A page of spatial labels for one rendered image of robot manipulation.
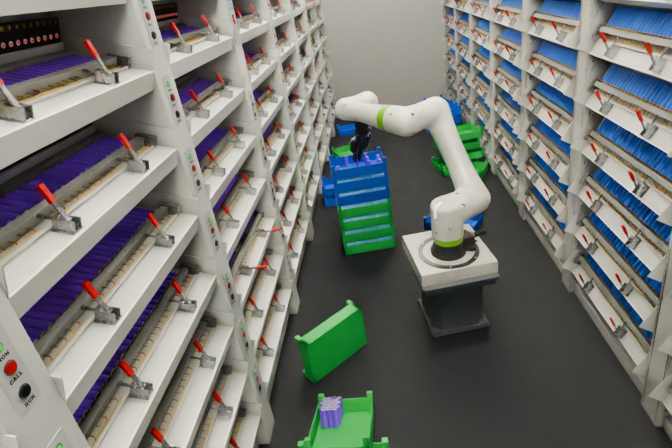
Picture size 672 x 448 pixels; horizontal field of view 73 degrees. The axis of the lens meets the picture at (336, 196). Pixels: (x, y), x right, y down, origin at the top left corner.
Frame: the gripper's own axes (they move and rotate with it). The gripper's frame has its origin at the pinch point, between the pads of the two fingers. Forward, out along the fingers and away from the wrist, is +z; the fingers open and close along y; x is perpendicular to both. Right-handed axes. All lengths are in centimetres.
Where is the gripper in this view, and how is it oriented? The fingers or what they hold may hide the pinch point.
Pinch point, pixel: (357, 155)
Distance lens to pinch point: 252.7
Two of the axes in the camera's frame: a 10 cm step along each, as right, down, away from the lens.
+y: 8.1, -3.5, 4.7
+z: -1.0, 7.0, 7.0
